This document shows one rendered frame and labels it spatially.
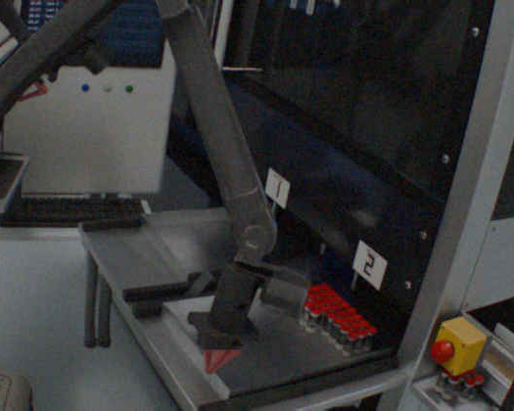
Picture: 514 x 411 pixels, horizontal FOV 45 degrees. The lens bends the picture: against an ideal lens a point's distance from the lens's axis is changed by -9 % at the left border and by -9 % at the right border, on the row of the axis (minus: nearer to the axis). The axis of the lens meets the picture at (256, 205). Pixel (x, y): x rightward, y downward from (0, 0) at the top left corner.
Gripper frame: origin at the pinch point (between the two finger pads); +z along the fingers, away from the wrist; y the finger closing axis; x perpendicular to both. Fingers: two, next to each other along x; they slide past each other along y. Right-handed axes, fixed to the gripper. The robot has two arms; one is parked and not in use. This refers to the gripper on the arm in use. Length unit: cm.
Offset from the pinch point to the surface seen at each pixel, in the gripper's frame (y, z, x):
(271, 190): 31, -14, 45
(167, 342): -1.6, 3.8, 12.4
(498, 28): 26, -66, -6
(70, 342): 21, 90, 124
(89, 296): 15, 51, 98
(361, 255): 32.4, -16.4, 11.6
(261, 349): 13.8, 1.1, 6.4
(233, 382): 5.0, 2.5, -0.8
